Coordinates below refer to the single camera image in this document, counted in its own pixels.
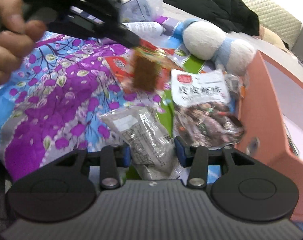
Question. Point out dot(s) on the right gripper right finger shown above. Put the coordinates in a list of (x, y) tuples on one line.
[(194, 158)]

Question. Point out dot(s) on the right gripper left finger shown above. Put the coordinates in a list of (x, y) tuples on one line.
[(111, 158)]

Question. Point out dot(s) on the grey clear snack packet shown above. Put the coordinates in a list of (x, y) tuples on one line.
[(152, 148)]

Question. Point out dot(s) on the shrimp flavour snack bag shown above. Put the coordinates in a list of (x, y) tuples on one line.
[(202, 110)]

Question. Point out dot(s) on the red clear snack bag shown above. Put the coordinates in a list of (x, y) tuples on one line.
[(122, 69)]

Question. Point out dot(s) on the person's left hand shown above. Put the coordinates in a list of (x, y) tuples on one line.
[(19, 38)]

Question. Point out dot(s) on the purple floral plastic bag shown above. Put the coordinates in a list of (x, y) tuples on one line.
[(140, 10)]

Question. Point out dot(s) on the white spray can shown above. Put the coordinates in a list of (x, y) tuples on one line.
[(146, 29)]

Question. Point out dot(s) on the colourful floral bed sheet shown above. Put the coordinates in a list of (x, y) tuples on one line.
[(54, 104)]

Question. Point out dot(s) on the pink open storage box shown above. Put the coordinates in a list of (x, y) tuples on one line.
[(272, 94)]

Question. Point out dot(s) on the white blue plush toy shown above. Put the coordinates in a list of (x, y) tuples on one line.
[(208, 42)]

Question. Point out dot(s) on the black jacket on bed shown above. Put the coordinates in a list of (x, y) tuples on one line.
[(229, 15)]

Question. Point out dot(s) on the beige pillow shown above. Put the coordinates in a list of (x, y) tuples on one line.
[(271, 37)]

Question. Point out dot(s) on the cream quilted headboard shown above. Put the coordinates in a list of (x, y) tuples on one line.
[(274, 12)]

